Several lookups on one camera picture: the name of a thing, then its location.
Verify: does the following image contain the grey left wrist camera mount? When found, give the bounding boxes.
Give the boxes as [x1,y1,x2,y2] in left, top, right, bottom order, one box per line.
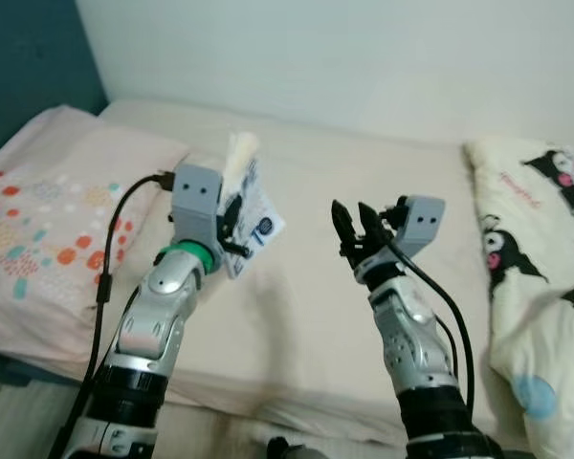
[170,163,223,254]

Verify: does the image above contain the cream cartoon print blanket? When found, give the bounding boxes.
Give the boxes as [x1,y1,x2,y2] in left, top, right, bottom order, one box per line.
[462,137,574,459]

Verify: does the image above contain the white book blue letters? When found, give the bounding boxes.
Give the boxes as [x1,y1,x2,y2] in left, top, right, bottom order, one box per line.
[215,132,288,280]

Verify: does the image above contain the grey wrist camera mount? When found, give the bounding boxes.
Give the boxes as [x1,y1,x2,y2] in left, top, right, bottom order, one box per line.
[392,196,448,257]
[170,163,223,254]

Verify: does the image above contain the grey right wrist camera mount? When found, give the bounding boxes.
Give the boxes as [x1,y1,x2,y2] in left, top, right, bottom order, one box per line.
[392,196,448,257]

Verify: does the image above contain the mattress with beige sheet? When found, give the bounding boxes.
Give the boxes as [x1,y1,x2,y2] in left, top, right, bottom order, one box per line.
[0,96,574,450]

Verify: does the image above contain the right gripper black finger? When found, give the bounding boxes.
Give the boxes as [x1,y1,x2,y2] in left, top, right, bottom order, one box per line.
[330,199,358,257]
[356,200,384,245]

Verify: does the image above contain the grey right robot leg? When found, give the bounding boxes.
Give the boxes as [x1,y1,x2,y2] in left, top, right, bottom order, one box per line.
[268,437,326,459]

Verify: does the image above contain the pink patterned pillow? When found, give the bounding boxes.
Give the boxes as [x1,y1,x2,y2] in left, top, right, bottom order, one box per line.
[0,105,192,364]

